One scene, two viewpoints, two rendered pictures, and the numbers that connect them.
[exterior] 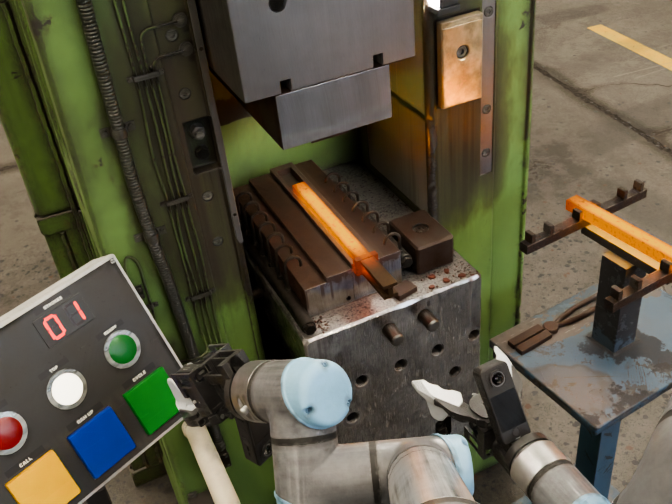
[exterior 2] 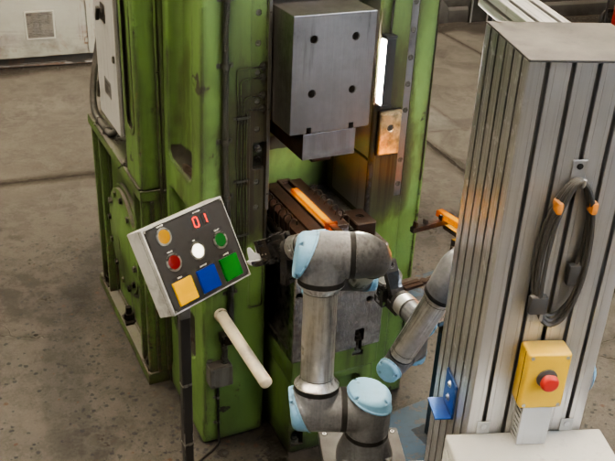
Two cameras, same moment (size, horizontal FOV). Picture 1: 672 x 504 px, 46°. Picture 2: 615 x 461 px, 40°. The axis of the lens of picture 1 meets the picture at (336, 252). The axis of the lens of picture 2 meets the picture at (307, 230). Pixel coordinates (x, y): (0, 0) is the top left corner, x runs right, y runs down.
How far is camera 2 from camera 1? 1.63 m
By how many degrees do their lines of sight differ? 9
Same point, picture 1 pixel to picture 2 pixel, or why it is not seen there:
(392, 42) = (358, 117)
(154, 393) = (231, 262)
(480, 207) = (392, 214)
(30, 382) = (184, 243)
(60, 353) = (196, 234)
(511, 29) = (415, 120)
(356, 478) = not seen: hidden behind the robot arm
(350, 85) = (337, 134)
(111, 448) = (212, 282)
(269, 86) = (301, 130)
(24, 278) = (56, 257)
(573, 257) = not seen: hidden behind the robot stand
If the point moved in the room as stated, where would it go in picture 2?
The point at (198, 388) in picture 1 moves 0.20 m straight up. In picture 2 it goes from (267, 246) to (268, 186)
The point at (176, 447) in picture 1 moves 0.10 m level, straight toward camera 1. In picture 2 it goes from (208, 326) to (216, 341)
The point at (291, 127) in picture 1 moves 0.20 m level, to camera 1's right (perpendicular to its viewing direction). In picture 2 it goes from (307, 150) to (366, 151)
